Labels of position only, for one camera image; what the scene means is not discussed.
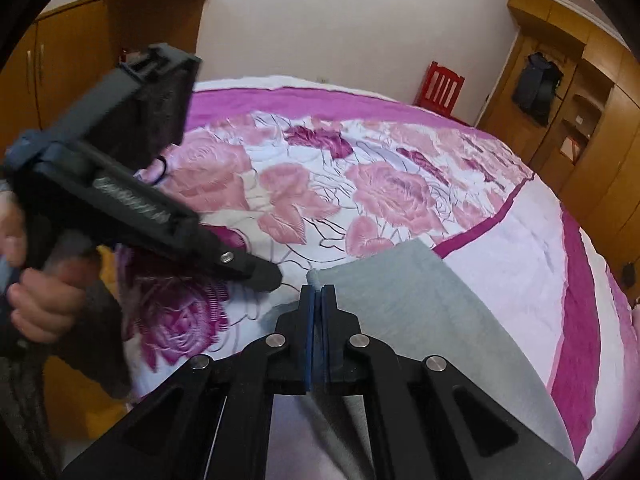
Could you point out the large wooden wardrobe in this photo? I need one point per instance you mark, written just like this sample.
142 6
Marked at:
605 125

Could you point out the person's left hand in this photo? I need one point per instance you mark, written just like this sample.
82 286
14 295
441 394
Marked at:
45 295

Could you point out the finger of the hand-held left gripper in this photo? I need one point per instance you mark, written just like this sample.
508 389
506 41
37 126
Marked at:
240 260

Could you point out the dark hanging vest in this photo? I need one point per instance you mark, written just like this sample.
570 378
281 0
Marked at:
537 87

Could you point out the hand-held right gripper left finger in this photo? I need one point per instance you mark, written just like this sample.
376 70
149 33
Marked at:
309 320

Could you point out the pink floral blanket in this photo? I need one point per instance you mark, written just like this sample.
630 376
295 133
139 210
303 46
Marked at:
380 185

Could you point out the red wooden chair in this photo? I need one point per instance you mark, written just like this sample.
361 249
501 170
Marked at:
440 87

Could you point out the light grey pants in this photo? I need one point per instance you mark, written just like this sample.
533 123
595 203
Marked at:
425 310

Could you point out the small black object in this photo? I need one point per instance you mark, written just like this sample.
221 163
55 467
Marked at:
628 275

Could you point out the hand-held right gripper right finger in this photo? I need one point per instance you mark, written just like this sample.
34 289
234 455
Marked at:
327 320

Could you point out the person's grey fuzzy garment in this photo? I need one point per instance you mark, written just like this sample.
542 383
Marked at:
22 410

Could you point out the small wooden wardrobe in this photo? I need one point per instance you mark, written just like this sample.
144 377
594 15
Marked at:
75 50

